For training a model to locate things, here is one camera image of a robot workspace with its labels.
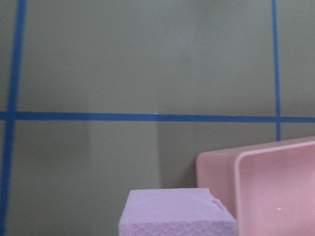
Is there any pink foam block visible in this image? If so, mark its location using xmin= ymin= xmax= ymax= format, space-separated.
xmin=118 ymin=188 xmax=238 ymax=236

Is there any pink plastic bin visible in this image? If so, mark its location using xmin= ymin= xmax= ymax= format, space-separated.
xmin=195 ymin=137 xmax=315 ymax=236

